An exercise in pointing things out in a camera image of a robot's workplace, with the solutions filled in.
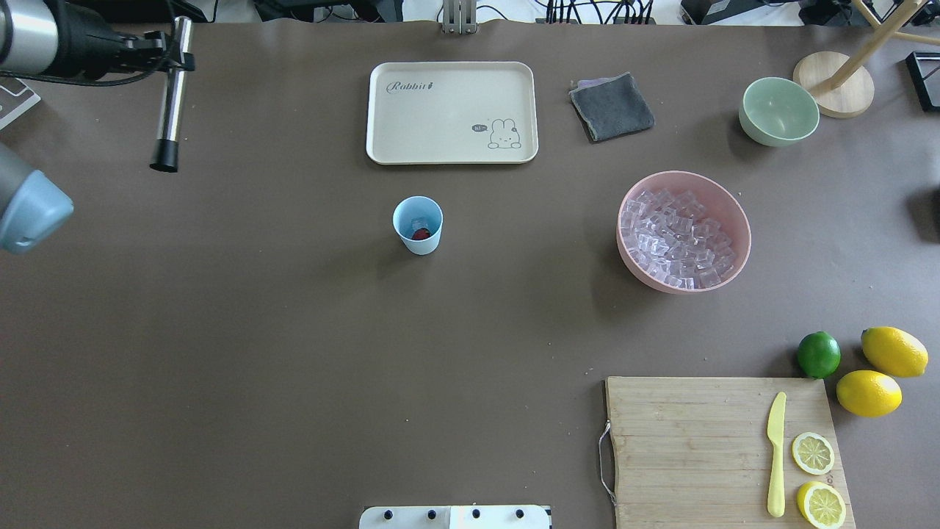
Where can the wooden cup tree stand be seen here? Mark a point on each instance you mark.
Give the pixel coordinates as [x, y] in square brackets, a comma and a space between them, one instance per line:
[840, 85]

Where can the pink ice bowl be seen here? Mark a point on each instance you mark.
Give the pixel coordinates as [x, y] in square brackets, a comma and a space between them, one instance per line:
[678, 231]

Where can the cream rabbit tray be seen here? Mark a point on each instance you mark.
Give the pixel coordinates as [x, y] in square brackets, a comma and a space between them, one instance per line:
[451, 113]

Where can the wooden cutting board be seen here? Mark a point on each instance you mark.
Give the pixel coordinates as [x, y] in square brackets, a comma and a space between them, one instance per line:
[692, 451]

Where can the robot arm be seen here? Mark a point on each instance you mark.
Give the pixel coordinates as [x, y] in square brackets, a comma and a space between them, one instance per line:
[60, 42]

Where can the green bowl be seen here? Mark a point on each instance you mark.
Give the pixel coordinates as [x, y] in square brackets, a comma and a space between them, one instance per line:
[777, 112]

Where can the metal muddler with black tip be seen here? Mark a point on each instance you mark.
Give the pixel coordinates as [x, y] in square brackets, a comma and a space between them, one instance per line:
[166, 152]

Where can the green lime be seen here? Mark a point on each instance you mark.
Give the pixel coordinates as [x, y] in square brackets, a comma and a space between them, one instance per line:
[819, 355]

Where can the light blue plastic cup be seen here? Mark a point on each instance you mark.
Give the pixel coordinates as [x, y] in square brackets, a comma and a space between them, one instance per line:
[418, 206]

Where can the grey folded cloth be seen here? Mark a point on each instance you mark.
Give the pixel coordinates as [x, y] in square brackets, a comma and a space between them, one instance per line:
[611, 106]

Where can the clear ice cube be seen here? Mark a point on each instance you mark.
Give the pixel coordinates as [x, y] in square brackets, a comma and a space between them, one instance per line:
[419, 222]

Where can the yellow plastic knife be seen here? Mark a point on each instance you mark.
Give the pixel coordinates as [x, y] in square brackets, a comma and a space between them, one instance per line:
[776, 503]

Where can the yellow lemon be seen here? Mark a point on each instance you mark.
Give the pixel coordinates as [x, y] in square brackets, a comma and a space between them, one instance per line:
[894, 352]
[867, 393]

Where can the lemon half slice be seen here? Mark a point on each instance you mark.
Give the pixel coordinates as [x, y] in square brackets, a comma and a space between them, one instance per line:
[813, 453]
[821, 505]

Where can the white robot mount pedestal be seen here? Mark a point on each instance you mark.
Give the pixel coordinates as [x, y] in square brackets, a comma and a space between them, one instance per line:
[457, 516]

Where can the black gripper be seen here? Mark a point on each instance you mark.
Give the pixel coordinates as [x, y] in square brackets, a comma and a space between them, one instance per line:
[82, 40]

